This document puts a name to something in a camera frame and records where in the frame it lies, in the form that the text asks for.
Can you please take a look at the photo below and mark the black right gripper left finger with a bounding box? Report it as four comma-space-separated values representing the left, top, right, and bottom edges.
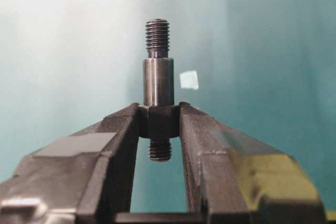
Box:
1, 103, 139, 223

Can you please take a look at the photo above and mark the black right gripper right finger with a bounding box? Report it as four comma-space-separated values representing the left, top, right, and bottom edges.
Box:
180, 103, 327, 223

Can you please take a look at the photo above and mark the black threaded steel shaft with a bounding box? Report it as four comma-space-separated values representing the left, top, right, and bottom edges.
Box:
139, 19, 180, 162

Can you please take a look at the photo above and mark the white tape square marker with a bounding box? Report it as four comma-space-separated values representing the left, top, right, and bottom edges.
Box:
180, 70, 199, 90

